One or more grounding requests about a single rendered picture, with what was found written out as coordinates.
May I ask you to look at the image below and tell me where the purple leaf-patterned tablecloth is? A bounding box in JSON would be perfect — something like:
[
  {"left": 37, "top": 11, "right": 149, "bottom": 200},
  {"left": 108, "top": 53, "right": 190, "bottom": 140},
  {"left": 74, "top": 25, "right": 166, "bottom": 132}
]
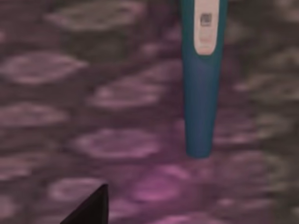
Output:
[{"left": 0, "top": 0, "right": 299, "bottom": 224}]

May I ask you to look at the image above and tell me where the blue and white thermometer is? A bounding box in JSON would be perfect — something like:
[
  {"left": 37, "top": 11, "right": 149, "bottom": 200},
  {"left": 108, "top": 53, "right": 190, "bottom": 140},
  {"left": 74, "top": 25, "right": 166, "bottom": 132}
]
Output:
[{"left": 179, "top": 0, "right": 228, "bottom": 159}]

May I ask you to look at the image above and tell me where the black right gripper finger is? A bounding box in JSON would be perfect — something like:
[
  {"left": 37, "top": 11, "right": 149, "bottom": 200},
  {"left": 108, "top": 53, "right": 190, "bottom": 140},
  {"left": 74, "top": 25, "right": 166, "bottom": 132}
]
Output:
[{"left": 59, "top": 183, "right": 109, "bottom": 224}]

